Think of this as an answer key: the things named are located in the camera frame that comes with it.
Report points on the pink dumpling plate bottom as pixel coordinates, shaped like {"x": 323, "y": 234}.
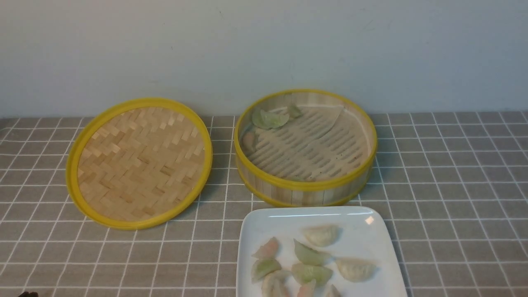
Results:
{"x": 307, "y": 289}

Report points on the pink dumpling plate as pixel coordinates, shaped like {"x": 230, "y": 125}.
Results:
{"x": 267, "y": 250}
{"x": 307, "y": 289}

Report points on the pink dumpling plate left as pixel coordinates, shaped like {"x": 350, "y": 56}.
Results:
{"x": 267, "y": 250}

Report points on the white dumpling plate top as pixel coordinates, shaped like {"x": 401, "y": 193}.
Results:
{"x": 322, "y": 236}

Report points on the white dumpling plate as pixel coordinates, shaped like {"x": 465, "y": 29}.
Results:
{"x": 322, "y": 236}
{"x": 355, "y": 269}

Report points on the green dumpling plate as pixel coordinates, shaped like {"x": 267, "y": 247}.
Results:
{"x": 310, "y": 256}
{"x": 262, "y": 267}
{"x": 304, "y": 274}

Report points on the green dumpling plate lower left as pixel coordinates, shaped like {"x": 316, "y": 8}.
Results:
{"x": 262, "y": 267}

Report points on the green dumpling plate lower centre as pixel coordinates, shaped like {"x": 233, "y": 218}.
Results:
{"x": 304, "y": 274}

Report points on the white square plate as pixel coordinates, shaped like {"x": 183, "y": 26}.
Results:
{"x": 362, "y": 235}

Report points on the white dumpling plate right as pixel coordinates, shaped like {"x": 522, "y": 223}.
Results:
{"x": 355, "y": 269}

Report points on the pale dumpling plate bottom edge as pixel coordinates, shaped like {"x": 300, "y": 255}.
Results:
{"x": 332, "y": 291}

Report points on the pink dumpling in steamer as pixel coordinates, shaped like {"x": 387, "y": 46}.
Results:
{"x": 249, "y": 141}

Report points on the large green dumpling in steamer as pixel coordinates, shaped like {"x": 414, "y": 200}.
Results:
{"x": 268, "y": 120}

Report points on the yellow-rimmed bamboo steamer basket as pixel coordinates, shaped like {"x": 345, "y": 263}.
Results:
{"x": 325, "y": 157}

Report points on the small green dumpling in steamer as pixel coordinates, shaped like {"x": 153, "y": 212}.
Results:
{"x": 294, "y": 111}

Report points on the yellow-rimmed woven bamboo lid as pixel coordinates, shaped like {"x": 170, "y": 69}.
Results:
{"x": 139, "y": 163}

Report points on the grey checkered tablecloth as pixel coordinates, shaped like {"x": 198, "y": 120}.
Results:
{"x": 452, "y": 189}

